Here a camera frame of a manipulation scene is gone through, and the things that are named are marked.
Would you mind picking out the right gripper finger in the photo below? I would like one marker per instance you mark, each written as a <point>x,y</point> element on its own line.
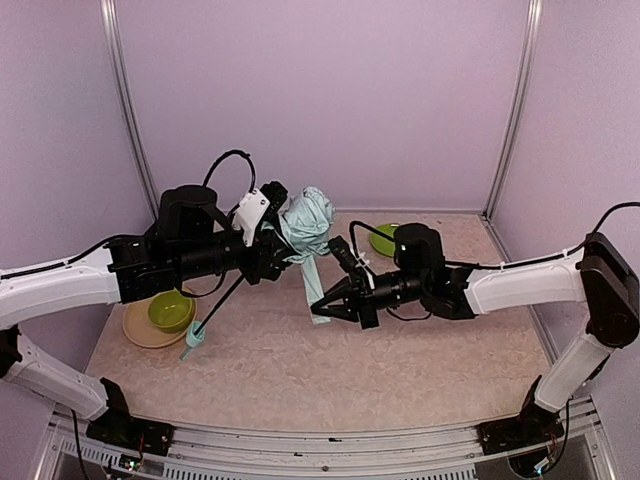
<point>339,311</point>
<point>344,290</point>

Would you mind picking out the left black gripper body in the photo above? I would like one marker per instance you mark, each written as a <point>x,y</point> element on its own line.
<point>267,259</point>

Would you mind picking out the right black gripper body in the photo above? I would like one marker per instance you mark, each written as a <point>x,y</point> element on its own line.
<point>365,300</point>

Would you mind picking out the mint green folding umbrella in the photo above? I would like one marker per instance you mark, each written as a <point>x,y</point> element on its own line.
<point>305,227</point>

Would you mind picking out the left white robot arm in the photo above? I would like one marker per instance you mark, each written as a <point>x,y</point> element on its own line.
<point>191,238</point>

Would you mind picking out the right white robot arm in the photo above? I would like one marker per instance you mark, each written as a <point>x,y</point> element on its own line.
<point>593,272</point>

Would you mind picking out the green plate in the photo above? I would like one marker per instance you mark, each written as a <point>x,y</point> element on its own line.
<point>383,243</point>

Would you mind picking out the green bowl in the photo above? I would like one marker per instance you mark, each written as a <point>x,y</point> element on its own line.
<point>171,312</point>

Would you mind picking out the beige plate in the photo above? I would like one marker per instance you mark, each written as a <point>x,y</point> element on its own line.
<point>140,331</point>

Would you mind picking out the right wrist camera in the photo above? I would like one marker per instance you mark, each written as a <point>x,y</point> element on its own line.
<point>354,267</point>

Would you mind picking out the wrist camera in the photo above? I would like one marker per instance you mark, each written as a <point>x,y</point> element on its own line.
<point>354,267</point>
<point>258,205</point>

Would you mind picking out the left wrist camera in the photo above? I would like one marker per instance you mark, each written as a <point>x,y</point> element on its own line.
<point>258,205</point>

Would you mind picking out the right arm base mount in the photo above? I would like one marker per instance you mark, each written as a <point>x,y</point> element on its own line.
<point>532,425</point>

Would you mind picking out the aluminium front rail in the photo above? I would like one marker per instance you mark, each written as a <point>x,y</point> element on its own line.
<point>445,452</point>

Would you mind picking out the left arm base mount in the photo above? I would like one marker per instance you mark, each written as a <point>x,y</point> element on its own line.
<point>118,427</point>

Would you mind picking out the left aluminium frame post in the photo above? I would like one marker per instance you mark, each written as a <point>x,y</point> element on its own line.
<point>117,58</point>

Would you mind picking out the aluminium frame post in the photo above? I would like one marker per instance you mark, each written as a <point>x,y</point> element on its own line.
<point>518,103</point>
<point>117,58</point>

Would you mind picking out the right aluminium frame post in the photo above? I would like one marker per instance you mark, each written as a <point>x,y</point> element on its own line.
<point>518,103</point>

